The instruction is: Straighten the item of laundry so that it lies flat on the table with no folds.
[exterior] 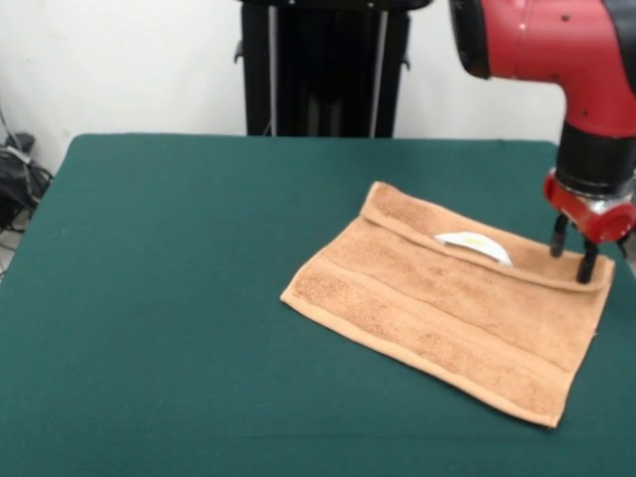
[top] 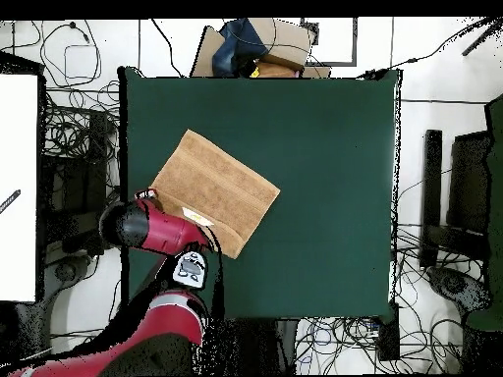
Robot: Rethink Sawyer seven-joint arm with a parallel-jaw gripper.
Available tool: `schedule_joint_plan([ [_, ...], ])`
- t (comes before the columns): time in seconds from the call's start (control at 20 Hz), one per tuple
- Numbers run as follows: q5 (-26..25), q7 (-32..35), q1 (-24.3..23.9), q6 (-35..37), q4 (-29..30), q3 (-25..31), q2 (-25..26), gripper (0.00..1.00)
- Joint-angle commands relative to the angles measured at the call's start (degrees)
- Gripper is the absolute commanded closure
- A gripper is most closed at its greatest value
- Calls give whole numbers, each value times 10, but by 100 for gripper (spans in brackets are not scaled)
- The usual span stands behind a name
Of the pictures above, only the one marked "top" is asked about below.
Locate tan terry towel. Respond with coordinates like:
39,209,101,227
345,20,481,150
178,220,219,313
148,129,282,260

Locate black equipment rack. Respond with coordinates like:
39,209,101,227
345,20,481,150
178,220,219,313
41,111,109,256

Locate grey chair base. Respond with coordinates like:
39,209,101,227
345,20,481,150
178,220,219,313
42,254,95,303

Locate white board panel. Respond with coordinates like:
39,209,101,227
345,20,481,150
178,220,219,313
0,73,39,303

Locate black striped tool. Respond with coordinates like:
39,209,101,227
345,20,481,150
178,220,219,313
0,188,22,215

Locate blue jeans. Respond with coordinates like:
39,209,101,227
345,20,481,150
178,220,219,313
212,18,269,78

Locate dark green table cloth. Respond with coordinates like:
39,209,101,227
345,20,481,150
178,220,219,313
118,66,402,320

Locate brown cardboard box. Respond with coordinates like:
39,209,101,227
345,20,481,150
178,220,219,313
190,17,331,79

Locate black power strip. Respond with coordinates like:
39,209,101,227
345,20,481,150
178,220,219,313
377,301,401,361

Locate black upright bar stand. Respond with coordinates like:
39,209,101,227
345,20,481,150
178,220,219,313
419,129,443,269

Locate black chair base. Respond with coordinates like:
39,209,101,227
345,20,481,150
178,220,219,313
426,265,493,315

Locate black box unit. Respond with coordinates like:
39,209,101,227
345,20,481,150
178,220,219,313
447,131,492,237

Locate dark green covered furniture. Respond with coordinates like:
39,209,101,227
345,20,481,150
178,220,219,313
465,93,503,331

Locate black rod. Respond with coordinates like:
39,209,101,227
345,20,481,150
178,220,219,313
461,23,500,57

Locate black looped cable with plug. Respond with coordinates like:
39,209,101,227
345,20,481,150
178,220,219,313
38,21,104,88

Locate grey square floor frame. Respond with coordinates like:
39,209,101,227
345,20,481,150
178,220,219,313
300,17,359,67

